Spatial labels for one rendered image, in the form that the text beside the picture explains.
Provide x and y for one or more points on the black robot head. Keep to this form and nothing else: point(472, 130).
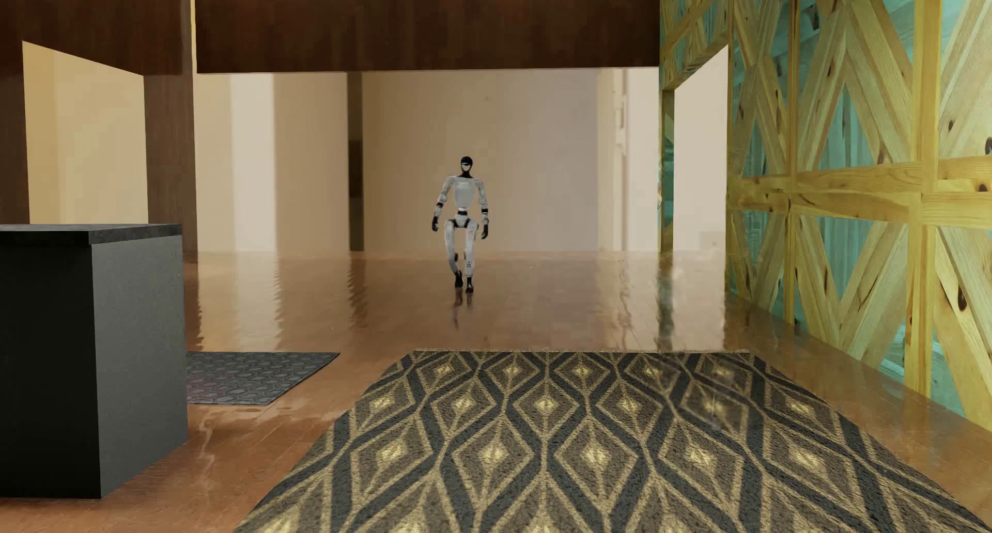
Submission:
point(466, 166)

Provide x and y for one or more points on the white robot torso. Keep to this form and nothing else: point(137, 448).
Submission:
point(463, 194)

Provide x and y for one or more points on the dark studded floor mat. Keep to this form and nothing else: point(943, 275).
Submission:
point(248, 376)

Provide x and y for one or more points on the white robot leg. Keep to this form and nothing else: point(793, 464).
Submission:
point(451, 242)
point(470, 246)

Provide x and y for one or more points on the diamond patterned beige black rug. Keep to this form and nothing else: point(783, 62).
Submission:
point(589, 448)

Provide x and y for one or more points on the white right robot leg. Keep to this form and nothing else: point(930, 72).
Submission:
point(451, 242)

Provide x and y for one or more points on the dark grey block cabinet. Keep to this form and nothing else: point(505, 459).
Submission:
point(77, 347)

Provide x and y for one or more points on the white left robot leg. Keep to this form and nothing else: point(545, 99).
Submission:
point(470, 246)

